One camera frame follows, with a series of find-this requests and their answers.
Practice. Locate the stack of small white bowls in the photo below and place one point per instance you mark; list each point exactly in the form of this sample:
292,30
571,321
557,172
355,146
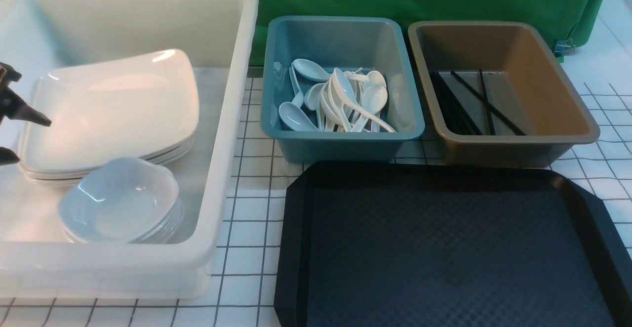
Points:
127,201

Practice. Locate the large white square plate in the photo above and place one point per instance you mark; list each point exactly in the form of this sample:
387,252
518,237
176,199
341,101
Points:
129,107

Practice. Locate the silver binder clip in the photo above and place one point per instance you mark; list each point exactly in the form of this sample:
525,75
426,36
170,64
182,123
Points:
564,47

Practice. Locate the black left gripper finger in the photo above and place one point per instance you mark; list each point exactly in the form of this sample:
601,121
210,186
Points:
7,156
12,105

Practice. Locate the tan plastic chopstick bin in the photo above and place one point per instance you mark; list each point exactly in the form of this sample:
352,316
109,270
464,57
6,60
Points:
558,118

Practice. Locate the large white plastic tub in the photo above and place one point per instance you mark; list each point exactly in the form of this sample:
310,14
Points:
38,262

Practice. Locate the pile of white soup spoons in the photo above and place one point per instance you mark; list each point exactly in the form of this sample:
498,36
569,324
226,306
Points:
328,101

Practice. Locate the teal plastic spoon bin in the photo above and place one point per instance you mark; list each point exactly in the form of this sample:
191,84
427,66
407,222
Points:
347,43

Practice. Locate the pile of black chopsticks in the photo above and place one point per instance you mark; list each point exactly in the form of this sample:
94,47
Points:
479,103

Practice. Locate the black plastic serving tray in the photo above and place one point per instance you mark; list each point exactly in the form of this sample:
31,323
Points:
404,245

